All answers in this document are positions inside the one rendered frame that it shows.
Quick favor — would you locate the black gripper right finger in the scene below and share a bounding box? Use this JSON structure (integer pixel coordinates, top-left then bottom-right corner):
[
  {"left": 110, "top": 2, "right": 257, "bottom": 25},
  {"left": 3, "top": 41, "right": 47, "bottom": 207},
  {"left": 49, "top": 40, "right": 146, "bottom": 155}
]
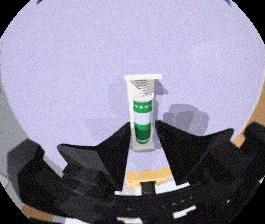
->
[{"left": 155, "top": 120, "right": 234, "bottom": 186}]

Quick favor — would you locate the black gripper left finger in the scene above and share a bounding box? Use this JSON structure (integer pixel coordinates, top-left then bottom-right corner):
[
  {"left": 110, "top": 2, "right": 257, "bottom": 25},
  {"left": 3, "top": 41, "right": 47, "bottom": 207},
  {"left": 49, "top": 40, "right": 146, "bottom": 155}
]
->
[{"left": 56, "top": 121, "right": 131, "bottom": 192}]

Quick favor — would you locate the green and white battery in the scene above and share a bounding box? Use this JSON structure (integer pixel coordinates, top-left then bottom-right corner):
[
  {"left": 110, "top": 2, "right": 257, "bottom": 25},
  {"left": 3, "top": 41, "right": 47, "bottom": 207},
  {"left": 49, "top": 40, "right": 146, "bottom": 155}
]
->
[{"left": 132, "top": 99, "right": 152, "bottom": 144}]

